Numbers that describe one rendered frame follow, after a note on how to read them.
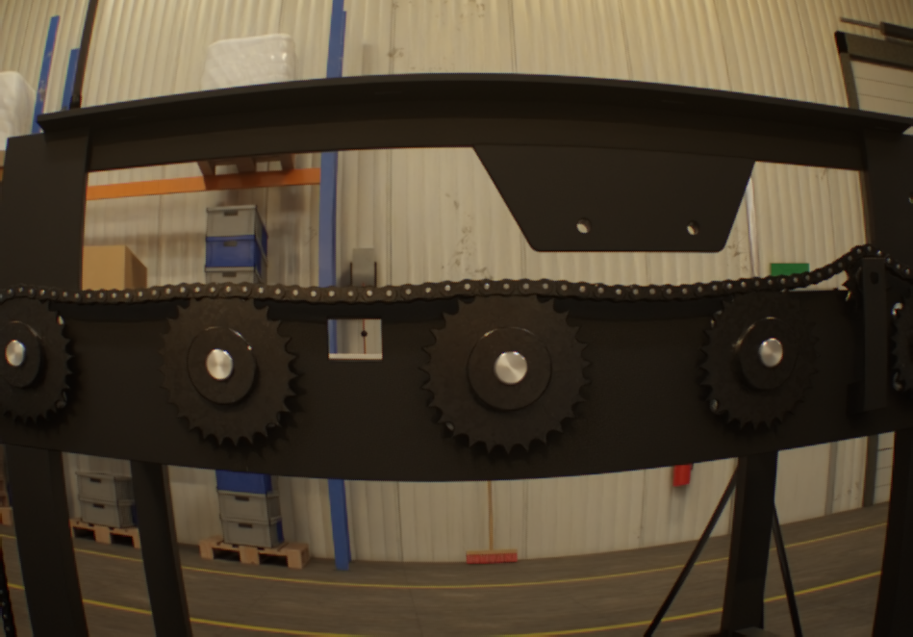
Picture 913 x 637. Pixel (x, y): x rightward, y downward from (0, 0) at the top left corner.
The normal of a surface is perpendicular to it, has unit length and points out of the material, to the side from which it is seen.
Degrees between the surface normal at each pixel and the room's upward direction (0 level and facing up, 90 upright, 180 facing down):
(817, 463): 90
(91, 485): 90
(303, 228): 90
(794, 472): 90
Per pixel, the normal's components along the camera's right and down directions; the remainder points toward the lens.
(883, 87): 0.06, -0.15
